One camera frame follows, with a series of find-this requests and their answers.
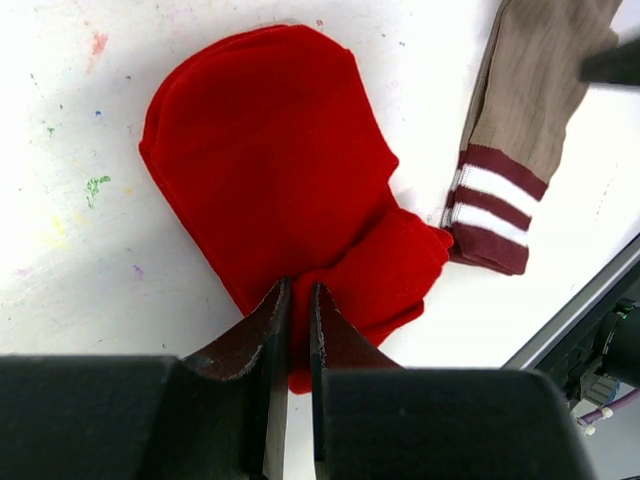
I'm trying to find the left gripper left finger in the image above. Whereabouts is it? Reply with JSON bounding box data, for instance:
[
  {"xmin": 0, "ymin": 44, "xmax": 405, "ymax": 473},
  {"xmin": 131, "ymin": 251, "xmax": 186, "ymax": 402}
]
[{"xmin": 181, "ymin": 280, "xmax": 291, "ymax": 479}]

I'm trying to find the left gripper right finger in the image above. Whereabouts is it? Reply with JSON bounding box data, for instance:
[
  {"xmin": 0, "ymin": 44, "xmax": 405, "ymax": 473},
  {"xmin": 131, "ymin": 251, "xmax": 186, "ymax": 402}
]
[{"xmin": 310, "ymin": 283, "xmax": 401, "ymax": 475}]

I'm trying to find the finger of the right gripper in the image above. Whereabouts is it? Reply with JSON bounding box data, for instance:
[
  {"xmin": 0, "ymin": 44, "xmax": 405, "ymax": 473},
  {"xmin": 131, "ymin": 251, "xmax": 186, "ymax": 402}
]
[{"xmin": 579, "ymin": 39, "xmax": 640, "ymax": 87}]

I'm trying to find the red christmas sock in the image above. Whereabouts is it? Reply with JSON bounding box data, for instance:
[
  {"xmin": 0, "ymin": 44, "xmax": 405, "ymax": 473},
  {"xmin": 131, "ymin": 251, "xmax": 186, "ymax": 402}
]
[{"xmin": 139, "ymin": 24, "xmax": 453, "ymax": 394}]

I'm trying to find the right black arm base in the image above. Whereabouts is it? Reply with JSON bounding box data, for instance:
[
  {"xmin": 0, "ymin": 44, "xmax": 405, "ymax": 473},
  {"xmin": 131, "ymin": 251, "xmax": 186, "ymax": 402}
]
[{"xmin": 556, "ymin": 299, "xmax": 639, "ymax": 425}]

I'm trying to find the brown striped sock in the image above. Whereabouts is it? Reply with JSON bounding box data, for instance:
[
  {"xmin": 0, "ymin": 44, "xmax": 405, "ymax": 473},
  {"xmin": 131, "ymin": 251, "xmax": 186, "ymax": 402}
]
[{"xmin": 441, "ymin": 0, "xmax": 621, "ymax": 275}]

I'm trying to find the aluminium frame rail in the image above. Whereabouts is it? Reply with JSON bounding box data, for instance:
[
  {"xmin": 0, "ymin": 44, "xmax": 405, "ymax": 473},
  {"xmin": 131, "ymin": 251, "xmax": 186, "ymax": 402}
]
[{"xmin": 503, "ymin": 235, "xmax": 639, "ymax": 370}]

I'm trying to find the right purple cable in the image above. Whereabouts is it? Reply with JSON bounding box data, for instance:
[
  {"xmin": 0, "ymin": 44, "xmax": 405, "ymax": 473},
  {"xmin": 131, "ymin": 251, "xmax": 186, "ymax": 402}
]
[{"xmin": 569, "ymin": 387, "xmax": 640, "ymax": 436}]

